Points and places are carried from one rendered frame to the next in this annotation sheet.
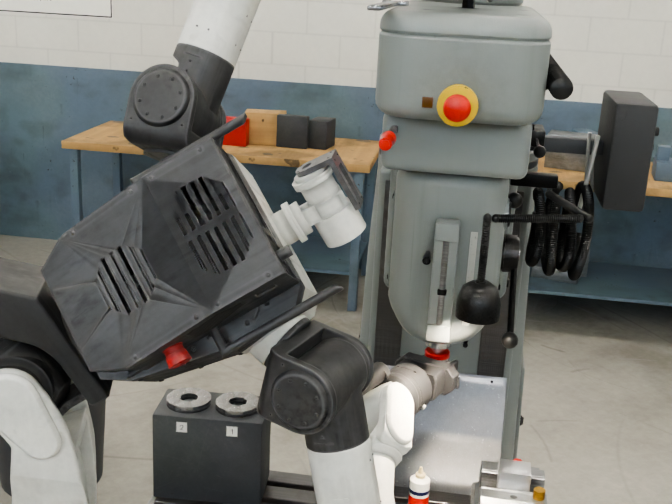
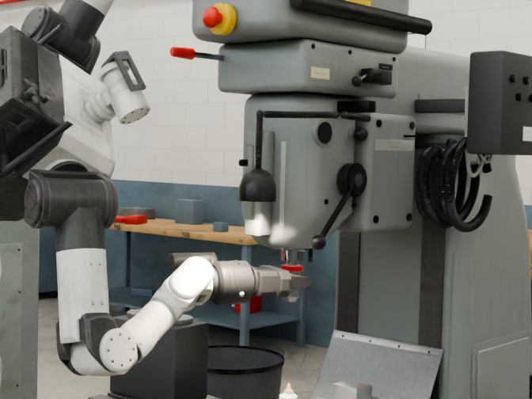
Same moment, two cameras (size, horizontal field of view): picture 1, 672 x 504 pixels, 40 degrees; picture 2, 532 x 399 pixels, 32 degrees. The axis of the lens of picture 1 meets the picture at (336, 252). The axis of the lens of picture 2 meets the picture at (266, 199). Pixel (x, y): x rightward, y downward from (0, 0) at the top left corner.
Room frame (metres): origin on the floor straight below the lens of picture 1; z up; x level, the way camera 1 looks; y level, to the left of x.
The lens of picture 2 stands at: (-0.10, -1.24, 1.51)
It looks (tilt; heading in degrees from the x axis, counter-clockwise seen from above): 3 degrees down; 33
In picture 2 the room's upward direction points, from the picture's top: 1 degrees clockwise
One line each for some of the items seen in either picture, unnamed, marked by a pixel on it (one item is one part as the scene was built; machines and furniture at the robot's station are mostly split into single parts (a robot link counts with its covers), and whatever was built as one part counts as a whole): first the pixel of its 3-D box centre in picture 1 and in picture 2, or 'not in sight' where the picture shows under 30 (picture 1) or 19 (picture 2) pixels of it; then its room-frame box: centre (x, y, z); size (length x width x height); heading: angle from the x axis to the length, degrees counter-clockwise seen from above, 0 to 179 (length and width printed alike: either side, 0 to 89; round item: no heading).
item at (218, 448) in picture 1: (213, 443); (158, 355); (1.67, 0.23, 1.00); 0.22 x 0.12 x 0.20; 86
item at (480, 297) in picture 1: (479, 298); (257, 184); (1.40, -0.24, 1.44); 0.07 x 0.07 x 0.06
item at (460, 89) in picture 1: (457, 105); (222, 19); (1.36, -0.17, 1.76); 0.06 x 0.02 x 0.06; 82
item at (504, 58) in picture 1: (463, 55); (303, 9); (1.61, -0.20, 1.81); 0.47 x 0.26 x 0.16; 172
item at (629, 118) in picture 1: (625, 149); (509, 104); (1.84, -0.57, 1.62); 0.20 x 0.09 x 0.21; 172
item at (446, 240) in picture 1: (443, 280); (259, 183); (1.48, -0.18, 1.45); 0.04 x 0.04 x 0.21; 82
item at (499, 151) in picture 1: (458, 128); (309, 72); (1.63, -0.21, 1.68); 0.34 x 0.24 x 0.10; 172
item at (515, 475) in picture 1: (513, 480); (351, 398); (1.57, -0.37, 1.01); 0.06 x 0.05 x 0.06; 81
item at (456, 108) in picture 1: (457, 107); (213, 17); (1.34, -0.16, 1.76); 0.04 x 0.03 x 0.04; 82
